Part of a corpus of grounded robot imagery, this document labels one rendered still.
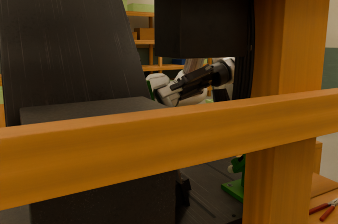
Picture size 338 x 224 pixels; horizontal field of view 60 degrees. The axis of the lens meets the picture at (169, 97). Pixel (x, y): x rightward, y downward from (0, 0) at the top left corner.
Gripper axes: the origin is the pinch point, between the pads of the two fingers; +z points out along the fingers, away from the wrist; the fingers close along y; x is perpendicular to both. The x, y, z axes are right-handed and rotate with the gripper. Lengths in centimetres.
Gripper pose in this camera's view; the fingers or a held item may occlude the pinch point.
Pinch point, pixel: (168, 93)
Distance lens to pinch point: 87.2
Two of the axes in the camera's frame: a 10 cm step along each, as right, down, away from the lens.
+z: -8.5, 3.4, -3.9
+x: 5.0, 7.6, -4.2
